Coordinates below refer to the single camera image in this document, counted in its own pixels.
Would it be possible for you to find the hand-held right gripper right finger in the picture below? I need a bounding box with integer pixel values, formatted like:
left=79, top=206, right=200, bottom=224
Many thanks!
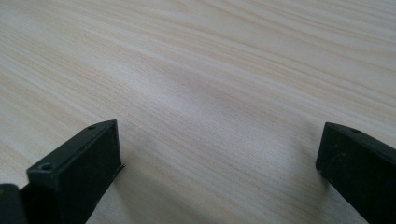
left=315, top=121, right=396, bottom=224

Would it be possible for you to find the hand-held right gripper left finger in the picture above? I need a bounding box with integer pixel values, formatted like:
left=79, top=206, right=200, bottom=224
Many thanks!
left=19, top=119, right=126, bottom=224

